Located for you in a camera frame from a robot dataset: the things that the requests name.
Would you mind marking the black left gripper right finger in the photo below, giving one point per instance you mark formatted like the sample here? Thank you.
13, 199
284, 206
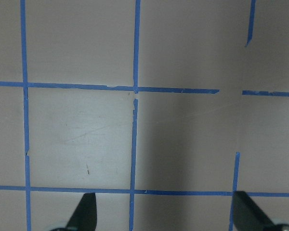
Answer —
248, 216

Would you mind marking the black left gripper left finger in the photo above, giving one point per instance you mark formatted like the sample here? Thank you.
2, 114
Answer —
84, 217

